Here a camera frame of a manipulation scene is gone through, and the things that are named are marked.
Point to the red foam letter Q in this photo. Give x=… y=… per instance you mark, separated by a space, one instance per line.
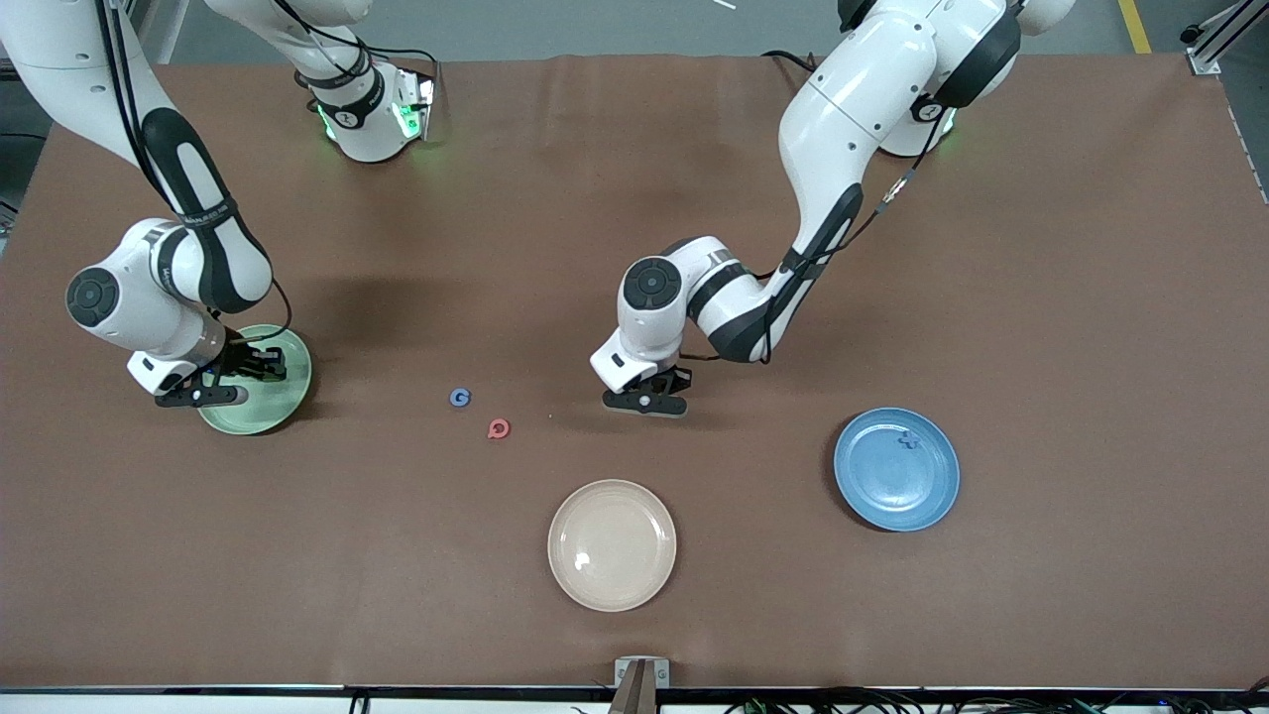
x=493 y=428

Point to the blue foam letter G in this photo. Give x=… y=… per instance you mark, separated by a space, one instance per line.
x=454 y=398

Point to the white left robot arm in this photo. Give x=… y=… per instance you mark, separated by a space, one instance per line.
x=853 y=109

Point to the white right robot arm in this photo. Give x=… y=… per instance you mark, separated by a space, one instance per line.
x=59 y=50

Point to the light green plate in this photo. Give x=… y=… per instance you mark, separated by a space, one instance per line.
x=288 y=407

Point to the beige plate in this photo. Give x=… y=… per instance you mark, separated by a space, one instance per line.
x=612 y=545

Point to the brown table cover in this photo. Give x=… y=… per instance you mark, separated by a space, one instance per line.
x=496 y=248

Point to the blue plate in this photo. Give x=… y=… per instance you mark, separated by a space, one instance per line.
x=896 y=486

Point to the grey metal camera bracket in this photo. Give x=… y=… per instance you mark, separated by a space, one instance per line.
x=641 y=694

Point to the aluminium frame profile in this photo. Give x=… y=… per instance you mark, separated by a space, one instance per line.
x=1214 y=40

